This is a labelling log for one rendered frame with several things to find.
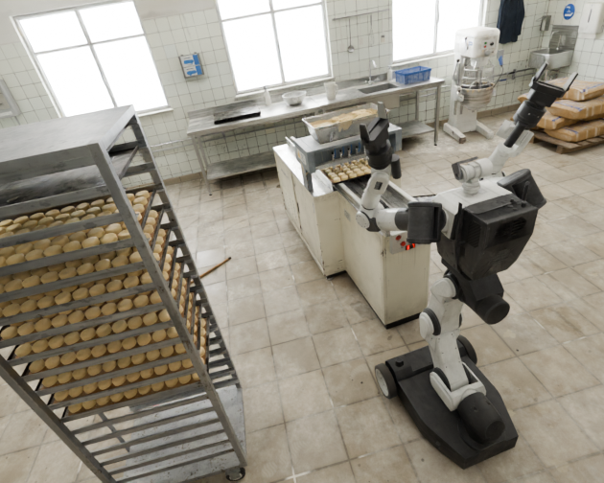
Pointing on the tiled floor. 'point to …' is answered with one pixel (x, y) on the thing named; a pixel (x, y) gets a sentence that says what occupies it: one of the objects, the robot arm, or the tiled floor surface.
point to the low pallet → (572, 142)
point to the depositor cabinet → (314, 212)
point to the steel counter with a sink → (371, 89)
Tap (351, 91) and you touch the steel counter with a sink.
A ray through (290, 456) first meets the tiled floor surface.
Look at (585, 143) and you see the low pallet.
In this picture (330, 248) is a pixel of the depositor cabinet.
